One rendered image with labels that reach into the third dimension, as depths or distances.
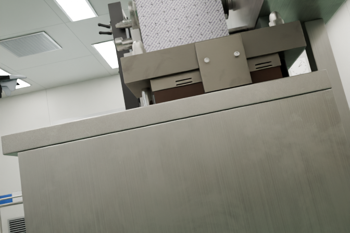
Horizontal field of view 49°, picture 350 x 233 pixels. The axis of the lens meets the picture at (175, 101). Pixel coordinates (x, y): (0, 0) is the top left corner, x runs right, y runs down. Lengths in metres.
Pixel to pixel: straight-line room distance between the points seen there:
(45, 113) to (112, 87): 1.29
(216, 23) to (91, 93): 6.00
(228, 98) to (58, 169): 0.36
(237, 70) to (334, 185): 0.29
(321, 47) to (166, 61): 0.56
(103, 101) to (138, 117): 6.15
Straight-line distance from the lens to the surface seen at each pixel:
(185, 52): 0.84
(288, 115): 0.77
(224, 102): 0.75
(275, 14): 0.91
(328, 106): 0.79
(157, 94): 0.83
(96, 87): 7.00
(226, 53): 0.82
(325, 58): 1.24
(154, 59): 0.84
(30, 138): 0.82
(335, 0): 1.18
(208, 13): 1.09
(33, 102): 7.34
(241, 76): 0.81
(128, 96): 1.38
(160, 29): 1.08
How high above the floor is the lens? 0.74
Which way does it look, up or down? 12 degrees up
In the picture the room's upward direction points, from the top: 11 degrees counter-clockwise
